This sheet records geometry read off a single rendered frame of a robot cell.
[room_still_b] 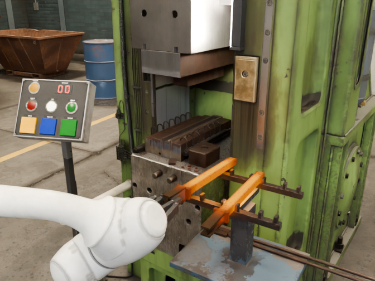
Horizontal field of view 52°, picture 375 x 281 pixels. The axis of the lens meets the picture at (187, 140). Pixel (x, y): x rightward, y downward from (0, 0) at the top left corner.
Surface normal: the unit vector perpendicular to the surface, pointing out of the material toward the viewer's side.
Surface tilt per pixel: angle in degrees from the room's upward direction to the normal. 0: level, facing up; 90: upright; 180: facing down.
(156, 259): 90
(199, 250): 0
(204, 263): 0
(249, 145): 90
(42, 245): 0
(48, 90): 60
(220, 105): 90
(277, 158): 90
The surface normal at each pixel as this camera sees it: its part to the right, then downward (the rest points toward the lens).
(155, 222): 0.75, -0.40
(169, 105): 0.81, 0.21
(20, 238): 0.00, -0.93
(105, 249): -0.15, 0.66
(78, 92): -0.16, -0.17
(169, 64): -0.58, 0.29
